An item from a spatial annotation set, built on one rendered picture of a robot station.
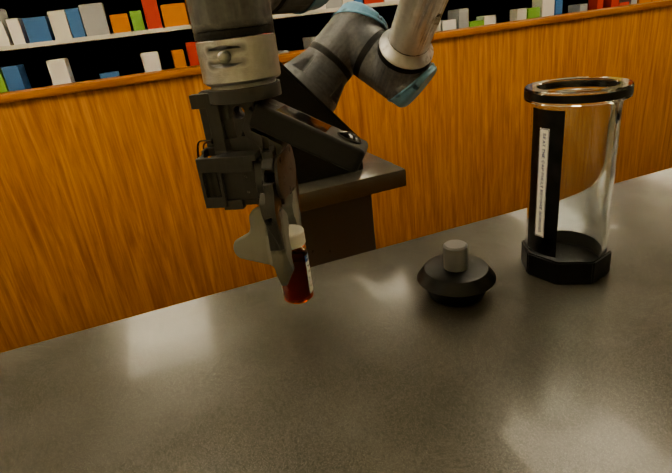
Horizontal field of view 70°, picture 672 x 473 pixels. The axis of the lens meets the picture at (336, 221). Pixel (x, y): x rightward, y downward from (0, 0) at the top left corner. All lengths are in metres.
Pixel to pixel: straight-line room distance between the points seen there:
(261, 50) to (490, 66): 2.42
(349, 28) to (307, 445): 0.87
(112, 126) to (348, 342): 1.87
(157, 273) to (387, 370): 2.05
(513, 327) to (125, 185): 1.99
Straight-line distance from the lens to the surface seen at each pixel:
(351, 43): 1.10
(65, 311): 2.58
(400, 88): 1.06
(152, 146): 2.29
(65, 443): 0.53
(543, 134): 0.59
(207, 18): 0.47
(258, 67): 0.46
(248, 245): 0.52
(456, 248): 0.57
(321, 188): 1.01
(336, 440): 0.44
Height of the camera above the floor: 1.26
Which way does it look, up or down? 23 degrees down
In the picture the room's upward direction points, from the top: 7 degrees counter-clockwise
